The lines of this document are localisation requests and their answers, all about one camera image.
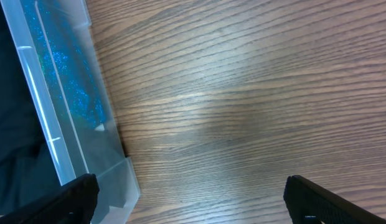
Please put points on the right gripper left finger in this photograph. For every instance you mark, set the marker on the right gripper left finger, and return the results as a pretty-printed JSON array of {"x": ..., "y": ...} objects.
[{"x": 73, "y": 203}]

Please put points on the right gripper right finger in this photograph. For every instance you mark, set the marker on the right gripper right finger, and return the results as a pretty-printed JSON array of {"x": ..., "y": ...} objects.
[{"x": 308, "y": 202}]

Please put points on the black cloth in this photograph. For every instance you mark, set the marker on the black cloth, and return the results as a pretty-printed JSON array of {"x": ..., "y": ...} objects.
[{"x": 27, "y": 172}]

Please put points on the blue sparkly cloth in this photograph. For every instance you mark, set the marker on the blue sparkly cloth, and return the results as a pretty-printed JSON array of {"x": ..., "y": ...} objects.
[{"x": 68, "y": 75}]

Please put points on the clear plastic storage bin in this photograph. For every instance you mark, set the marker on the clear plastic storage bin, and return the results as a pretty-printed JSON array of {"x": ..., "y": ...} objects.
[{"x": 75, "y": 150}]

